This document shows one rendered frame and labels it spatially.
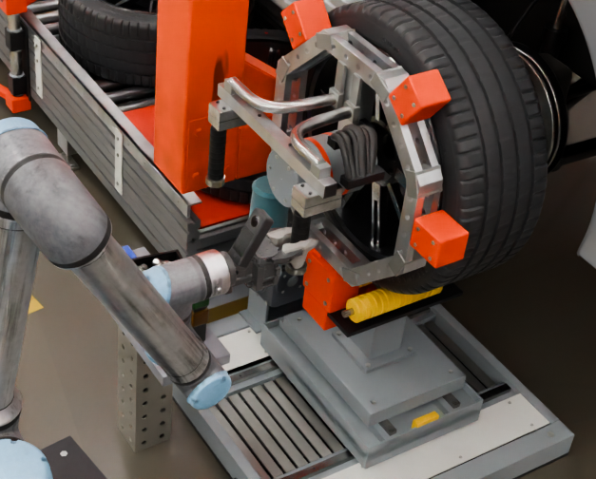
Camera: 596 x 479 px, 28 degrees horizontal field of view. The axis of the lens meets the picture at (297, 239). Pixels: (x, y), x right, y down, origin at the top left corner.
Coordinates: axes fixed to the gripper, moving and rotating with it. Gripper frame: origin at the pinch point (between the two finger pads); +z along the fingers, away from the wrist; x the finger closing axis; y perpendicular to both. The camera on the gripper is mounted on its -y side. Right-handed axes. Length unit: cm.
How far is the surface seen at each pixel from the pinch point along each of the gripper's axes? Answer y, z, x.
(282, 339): 69, 23, -36
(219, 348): 38.1, -10.8, -13.4
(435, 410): 69, 45, 4
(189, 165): 22, 6, -60
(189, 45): -12, 5, -60
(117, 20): 33, 31, -154
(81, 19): 37, 24, -166
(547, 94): -13, 67, -6
